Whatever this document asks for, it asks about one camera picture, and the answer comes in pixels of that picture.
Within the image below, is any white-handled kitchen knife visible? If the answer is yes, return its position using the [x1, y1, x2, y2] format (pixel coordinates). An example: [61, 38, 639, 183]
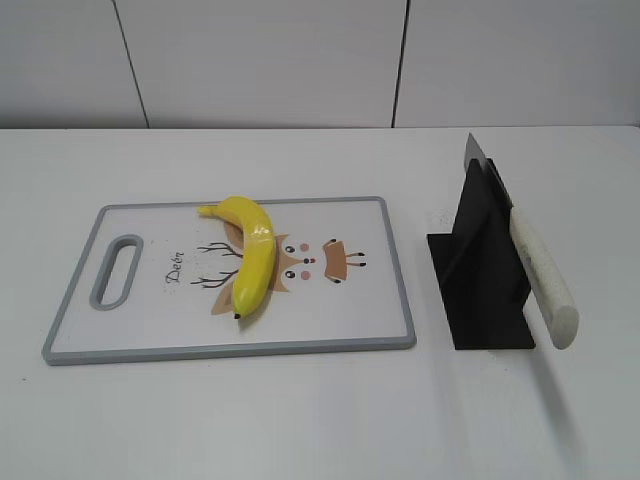
[464, 134, 580, 350]

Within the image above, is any yellow plastic banana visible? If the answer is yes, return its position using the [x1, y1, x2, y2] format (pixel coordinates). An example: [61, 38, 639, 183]
[198, 196, 277, 319]

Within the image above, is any white grey-rimmed cutting board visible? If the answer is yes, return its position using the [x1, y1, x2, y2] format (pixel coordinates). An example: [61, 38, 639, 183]
[42, 196, 416, 365]

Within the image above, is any black knife stand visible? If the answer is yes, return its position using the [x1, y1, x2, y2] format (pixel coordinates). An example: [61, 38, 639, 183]
[427, 159, 535, 350]

